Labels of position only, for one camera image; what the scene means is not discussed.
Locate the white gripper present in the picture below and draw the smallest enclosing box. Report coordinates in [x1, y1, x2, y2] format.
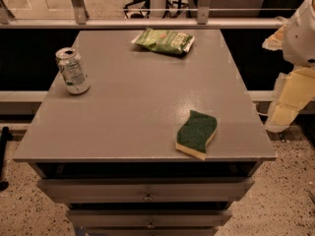
[262, 0, 315, 133]

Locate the green jalapeno chip bag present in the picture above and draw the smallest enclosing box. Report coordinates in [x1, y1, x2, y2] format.
[132, 28, 195, 55]

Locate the white green 7up can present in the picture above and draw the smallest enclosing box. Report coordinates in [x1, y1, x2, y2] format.
[55, 47, 90, 94]

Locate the green yellow sponge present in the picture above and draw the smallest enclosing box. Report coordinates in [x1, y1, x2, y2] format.
[175, 110, 218, 160]

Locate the black office chair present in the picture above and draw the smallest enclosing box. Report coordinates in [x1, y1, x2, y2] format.
[123, 0, 188, 19]

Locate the upper drawer with knob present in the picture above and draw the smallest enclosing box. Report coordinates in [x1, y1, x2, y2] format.
[38, 178, 254, 204]

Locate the drawer with knob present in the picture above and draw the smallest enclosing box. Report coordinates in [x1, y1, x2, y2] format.
[38, 178, 254, 204]
[67, 209, 231, 229]

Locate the lower drawer with knob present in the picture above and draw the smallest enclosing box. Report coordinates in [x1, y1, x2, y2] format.
[67, 209, 231, 229]

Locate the metal window railing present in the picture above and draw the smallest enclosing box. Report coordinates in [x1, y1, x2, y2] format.
[0, 0, 303, 30]

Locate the black stand on floor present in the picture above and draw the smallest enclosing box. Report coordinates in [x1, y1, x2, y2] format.
[0, 127, 13, 192]

